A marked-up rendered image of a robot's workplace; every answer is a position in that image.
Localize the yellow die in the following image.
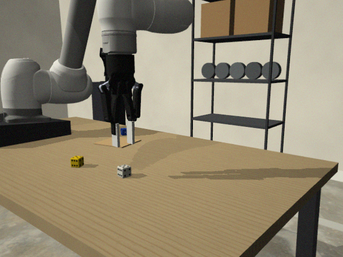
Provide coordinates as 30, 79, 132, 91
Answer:
70, 156, 84, 168

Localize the tan square mat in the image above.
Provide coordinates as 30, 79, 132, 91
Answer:
94, 137, 141, 148

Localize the white die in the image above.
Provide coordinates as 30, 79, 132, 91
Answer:
117, 164, 131, 178

